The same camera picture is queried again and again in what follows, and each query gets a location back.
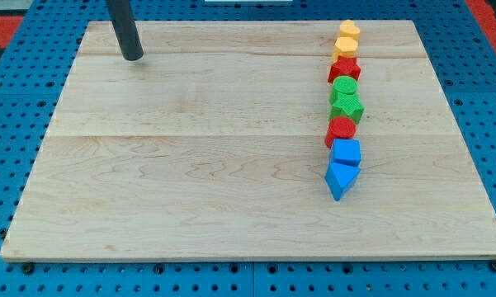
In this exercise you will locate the black cylindrical robot arm rod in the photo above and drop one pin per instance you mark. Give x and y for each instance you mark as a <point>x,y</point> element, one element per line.
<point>123,23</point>

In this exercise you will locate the light wooden board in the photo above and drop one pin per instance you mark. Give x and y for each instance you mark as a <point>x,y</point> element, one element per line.
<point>211,149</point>

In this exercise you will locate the red cylinder block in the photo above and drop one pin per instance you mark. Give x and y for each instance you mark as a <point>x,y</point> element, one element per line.
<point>339,127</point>

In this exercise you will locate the blue triangle block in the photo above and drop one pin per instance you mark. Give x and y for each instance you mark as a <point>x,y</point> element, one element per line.
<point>340,178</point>

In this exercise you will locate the blue cube block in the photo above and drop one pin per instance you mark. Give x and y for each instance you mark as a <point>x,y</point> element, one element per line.
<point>346,152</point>

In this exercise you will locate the green star block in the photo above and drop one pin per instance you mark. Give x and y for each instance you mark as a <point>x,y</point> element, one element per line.
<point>347,105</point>

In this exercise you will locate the green cylinder block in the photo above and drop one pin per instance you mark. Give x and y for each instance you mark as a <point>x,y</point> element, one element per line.
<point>343,84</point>

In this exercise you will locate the red star block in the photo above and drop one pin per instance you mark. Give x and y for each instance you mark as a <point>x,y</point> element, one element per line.
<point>344,67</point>

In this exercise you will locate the yellow hexagon block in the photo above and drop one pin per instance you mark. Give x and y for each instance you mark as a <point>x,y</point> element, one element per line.
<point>345,47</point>

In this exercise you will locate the yellow heart block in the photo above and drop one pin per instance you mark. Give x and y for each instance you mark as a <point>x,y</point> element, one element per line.
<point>348,28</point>

